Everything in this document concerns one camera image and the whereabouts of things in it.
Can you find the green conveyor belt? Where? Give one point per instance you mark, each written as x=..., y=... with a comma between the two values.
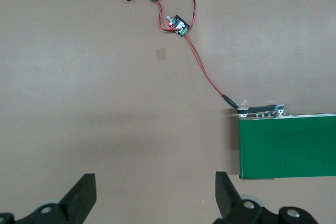
x=288, y=145

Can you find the brown tape square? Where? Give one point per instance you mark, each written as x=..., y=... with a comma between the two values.
x=161, y=54

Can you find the small speed controller board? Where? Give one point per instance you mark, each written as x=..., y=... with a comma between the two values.
x=181, y=26

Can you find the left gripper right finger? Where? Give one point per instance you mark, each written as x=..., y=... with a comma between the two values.
x=233, y=203

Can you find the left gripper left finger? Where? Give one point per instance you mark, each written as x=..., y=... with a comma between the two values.
x=76, y=200

